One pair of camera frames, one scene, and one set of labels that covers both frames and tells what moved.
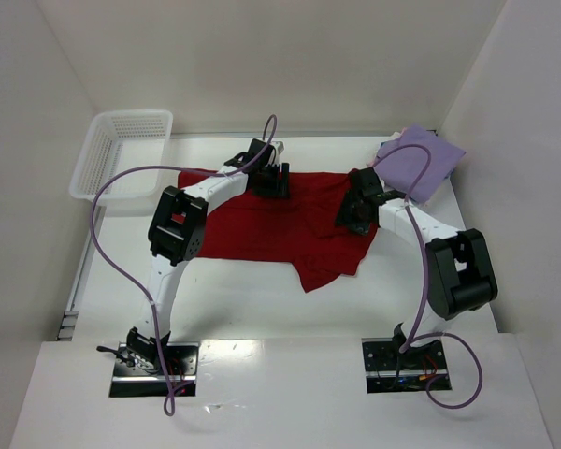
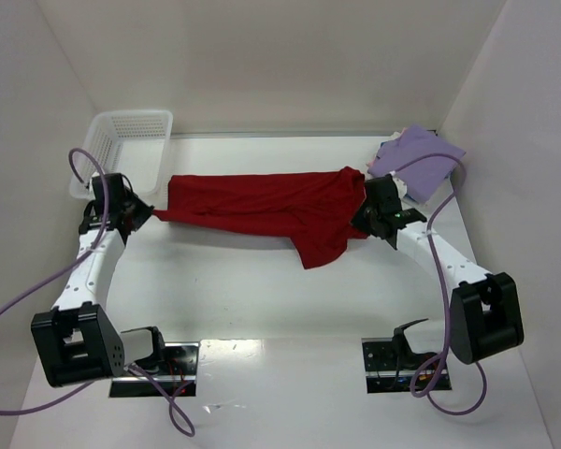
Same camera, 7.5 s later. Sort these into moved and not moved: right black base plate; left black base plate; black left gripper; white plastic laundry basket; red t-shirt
Moved: black left gripper; red t-shirt
Not moved: right black base plate; white plastic laundry basket; left black base plate
